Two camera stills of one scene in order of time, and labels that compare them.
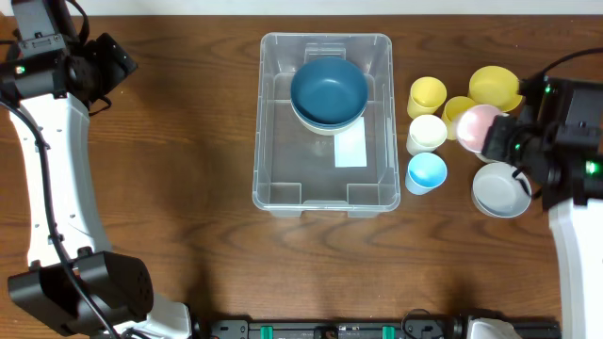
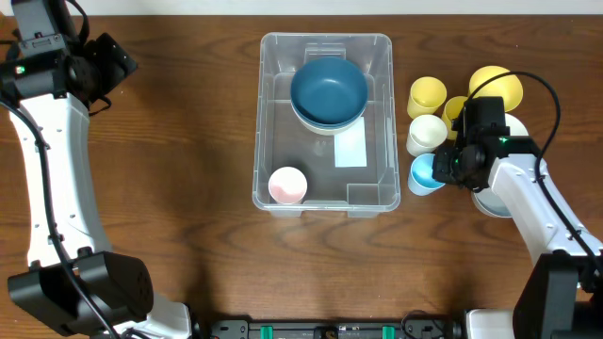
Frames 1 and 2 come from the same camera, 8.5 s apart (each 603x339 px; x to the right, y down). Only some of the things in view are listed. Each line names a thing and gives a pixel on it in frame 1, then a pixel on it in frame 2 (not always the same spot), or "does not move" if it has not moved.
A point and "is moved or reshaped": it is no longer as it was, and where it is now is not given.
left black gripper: [104, 52] does not move
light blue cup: [426, 171] does not move
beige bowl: [327, 132] does not move
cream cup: [426, 133] does not move
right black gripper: [508, 130] -> [441, 169]
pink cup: [472, 126] is moved or reshaped
